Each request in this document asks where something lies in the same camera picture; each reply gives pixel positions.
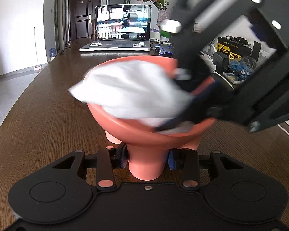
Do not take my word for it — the blue parts bag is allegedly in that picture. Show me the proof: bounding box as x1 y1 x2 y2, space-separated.
223 56 257 85

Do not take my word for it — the dark wooden door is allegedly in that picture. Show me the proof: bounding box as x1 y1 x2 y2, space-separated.
68 0 101 45

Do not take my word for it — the white paper towel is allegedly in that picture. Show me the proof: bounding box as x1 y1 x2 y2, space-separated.
68 59 194 128

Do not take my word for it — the pink footed bowl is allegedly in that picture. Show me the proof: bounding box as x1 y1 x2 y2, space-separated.
83 55 217 181

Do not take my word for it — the yellow black box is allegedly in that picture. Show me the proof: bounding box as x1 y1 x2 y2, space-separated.
217 36 252 60

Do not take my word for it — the white cable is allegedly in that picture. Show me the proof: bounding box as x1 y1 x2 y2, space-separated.
214 70 235 91

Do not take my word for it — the silver laptop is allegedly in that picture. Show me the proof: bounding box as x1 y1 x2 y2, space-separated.
79 4 152 52

